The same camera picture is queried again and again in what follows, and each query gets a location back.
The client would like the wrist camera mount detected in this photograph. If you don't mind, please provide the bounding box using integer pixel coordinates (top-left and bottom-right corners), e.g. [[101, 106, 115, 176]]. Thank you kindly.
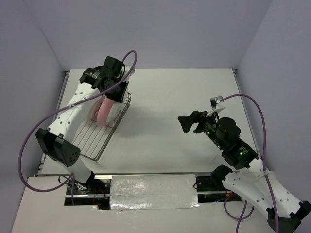
[[121, 65, 135, 83], [208, 96, 225, 115]]

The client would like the silver foil tape cover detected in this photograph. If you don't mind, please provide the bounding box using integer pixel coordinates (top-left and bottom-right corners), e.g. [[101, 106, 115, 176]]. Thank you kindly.
[[109, 174, 199, 210]]

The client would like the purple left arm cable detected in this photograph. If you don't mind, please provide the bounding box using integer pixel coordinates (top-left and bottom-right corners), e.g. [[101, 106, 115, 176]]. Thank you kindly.
[[19, 50, 139, 203]]

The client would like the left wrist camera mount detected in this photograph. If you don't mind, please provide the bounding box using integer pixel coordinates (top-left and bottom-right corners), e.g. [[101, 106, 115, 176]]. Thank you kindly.
[[121, 65, 135, 83]]

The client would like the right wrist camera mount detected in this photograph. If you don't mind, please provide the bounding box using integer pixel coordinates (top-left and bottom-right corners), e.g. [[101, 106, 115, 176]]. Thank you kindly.
[[208, 96, 225, 115]]

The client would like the white plate blue rim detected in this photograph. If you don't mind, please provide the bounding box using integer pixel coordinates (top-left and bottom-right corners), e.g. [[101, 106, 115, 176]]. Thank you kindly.
[[88, 100, 103, 122]]

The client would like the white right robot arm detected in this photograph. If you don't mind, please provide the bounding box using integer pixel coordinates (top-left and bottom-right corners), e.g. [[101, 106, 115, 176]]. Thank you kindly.
[[178, 111, 311, 233]]

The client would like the white strawberry pattern plate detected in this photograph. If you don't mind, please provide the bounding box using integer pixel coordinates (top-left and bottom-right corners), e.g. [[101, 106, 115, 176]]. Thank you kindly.
[[106, 102, 122, 124]]

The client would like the pink plate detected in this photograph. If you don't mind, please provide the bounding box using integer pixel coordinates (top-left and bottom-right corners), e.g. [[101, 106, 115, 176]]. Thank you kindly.
[[97, 97, 115, 127]]

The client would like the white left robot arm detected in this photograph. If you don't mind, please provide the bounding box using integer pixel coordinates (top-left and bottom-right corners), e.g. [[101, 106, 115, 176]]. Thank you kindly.
[[35, 56, 135, 194]]

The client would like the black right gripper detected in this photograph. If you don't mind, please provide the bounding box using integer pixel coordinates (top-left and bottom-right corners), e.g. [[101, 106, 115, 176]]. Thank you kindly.
[[177, 107, 225, 149]]

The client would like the metal wire dish rack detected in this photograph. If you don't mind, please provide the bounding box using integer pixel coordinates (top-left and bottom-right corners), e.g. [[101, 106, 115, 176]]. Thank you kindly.
[[73, 92, 132, 162]]

